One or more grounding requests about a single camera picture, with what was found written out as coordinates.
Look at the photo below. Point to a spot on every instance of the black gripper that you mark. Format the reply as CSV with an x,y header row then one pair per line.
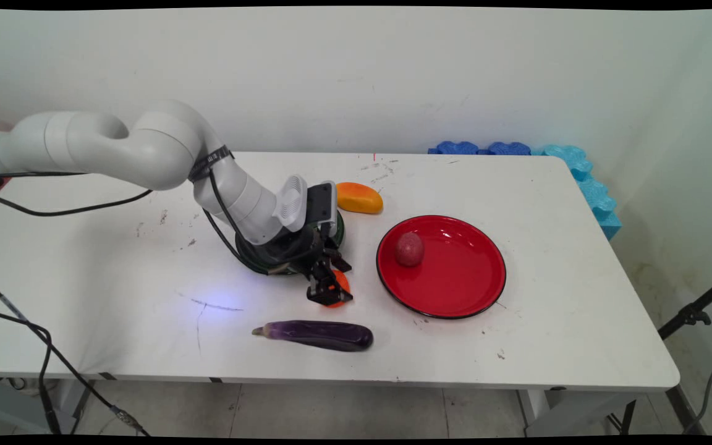
x,y
294,250

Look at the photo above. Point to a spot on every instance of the small orange toy fruit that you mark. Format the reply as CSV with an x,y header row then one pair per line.
x,y
341,285

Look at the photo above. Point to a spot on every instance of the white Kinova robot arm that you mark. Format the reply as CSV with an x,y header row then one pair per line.
x,y
158,148

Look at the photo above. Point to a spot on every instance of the purple toy eggplant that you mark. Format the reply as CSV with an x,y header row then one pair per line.
x,y
322,334

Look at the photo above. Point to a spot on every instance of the dark green plate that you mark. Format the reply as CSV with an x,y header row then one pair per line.
x,y
251,259

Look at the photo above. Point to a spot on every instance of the orange yellow toy mango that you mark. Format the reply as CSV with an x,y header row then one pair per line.
x,y
359,198

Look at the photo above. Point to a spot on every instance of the dark red toy ball fruit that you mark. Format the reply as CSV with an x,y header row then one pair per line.
x,y
410,249

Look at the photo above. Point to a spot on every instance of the red plate with black rim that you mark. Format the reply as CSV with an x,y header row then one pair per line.
x,y
455,275

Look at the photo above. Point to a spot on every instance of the dark blue foam mat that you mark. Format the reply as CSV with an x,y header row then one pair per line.
x,y
509,148
457,148

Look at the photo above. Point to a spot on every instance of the light blue foam mat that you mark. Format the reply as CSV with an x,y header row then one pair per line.
x,y
594,191

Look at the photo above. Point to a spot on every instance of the black table leg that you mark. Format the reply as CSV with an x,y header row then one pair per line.
x,y
627,417

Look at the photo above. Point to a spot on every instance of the black tripod stand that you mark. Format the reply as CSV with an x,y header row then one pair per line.
x,y
693,312

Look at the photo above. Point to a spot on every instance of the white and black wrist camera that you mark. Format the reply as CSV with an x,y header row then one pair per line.
x,y
313,207

